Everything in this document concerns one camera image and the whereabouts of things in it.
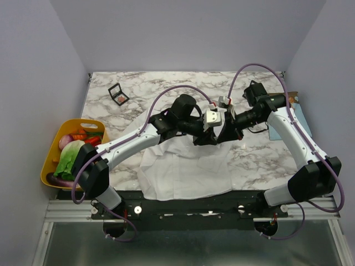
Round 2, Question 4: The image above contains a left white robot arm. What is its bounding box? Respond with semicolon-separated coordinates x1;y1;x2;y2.
72;94;222;219

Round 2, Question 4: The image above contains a green toy lettuce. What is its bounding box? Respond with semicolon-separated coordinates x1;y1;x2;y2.
54;140;85;181

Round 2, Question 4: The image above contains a purple toy onion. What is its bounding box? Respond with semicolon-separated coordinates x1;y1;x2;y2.
58;135;74;150

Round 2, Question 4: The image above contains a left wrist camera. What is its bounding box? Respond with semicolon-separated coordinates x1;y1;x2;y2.
203;110;222;132

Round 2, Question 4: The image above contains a red toy pepper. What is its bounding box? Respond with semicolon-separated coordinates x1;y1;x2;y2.
84;135;102;147

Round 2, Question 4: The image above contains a purple toy eggplant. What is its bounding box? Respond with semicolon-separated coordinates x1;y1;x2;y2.
46;173;74;188

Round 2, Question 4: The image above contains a yellow plastic basket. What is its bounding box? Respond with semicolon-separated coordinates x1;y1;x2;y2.
40;119;109;190

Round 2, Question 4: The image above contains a white button shirt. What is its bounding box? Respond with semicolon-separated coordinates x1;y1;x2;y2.
118;109;233;201

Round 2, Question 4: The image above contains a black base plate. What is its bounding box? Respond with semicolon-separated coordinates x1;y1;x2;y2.
88;191;288;232

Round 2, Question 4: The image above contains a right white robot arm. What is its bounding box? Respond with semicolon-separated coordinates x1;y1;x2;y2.
217;81;342;217

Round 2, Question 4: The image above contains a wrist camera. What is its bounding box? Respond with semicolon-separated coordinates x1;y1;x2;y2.
218;96;236;119
203;110;222;132

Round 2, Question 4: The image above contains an orange toy carrot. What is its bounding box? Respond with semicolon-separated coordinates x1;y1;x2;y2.
70;129;87;140

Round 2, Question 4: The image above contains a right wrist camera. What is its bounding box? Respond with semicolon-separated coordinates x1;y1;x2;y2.
218;96;236;119

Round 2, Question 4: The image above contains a blue chips bag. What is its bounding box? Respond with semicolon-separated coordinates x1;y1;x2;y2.
268;91;312;141

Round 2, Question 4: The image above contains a left black frame stand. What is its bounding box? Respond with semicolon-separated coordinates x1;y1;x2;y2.
108;83;130;106

